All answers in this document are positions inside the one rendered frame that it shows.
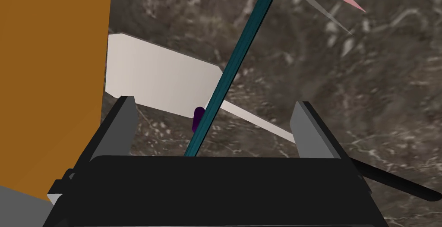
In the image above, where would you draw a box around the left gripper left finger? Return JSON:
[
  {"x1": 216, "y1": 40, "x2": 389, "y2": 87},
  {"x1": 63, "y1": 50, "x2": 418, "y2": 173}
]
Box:
[{"x1": 74, "y1": 95, "x2": 139, "y2": 172}]

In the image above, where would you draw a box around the grey thin pointed blade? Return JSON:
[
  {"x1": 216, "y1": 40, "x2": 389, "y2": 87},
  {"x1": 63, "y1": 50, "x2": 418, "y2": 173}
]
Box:
[{"x1": 282, "y1": 0, "x2": 356, "y2": 37}]

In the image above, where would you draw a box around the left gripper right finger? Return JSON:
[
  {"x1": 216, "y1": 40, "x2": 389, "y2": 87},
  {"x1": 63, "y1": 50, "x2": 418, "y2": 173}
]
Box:
[{"x1": 289, "y1": 101, "x2": 354, "y2": 160}]

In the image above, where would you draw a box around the teal pen with purple clip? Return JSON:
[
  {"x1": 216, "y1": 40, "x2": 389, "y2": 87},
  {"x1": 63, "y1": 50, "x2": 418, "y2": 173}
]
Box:
[{"x1": 183, "y1": 0, "x2": 284, "y2": 158}]

